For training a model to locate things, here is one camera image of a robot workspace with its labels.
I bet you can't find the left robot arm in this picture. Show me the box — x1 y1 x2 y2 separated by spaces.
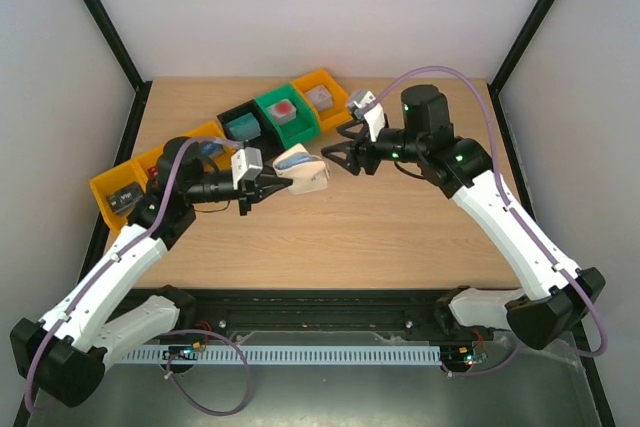
10 136 295 414

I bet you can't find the white slotted cable duct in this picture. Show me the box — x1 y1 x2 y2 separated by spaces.
120 345 441 366

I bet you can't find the left black frame post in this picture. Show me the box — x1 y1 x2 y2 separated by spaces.
52 0 151 93

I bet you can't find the blue card stack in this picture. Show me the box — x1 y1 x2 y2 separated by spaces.
198 141 225 158

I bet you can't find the green bin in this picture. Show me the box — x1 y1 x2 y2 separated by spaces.
254 82 322 147

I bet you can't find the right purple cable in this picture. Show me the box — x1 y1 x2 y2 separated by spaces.
359 65 610 379

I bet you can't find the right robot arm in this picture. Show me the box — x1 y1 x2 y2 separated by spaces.
321 84 605 350

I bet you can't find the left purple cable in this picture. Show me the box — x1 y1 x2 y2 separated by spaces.
23 135 254 414

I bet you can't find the right black frame post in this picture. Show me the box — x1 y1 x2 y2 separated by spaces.
488 0 589 93

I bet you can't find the white patterned card stack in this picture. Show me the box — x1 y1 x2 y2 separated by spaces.
304 85 334 112

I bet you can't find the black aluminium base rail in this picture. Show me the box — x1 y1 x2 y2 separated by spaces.
49 287 586 343

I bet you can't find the black frame post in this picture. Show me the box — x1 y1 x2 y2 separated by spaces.
52 0 151 93
488 0 589 93

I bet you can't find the beige card holder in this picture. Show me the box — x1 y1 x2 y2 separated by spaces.
272 143 331 195

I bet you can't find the red circle card stack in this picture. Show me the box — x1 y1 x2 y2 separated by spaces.
267 99 297 126

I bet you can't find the yellow bin far left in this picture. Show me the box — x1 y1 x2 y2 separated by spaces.
89 160 148 234

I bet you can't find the purple cable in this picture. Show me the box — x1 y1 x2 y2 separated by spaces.
23 135 254 414
359 65 610 379

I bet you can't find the black VIP card stack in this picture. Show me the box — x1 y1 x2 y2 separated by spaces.
106 182 144 215

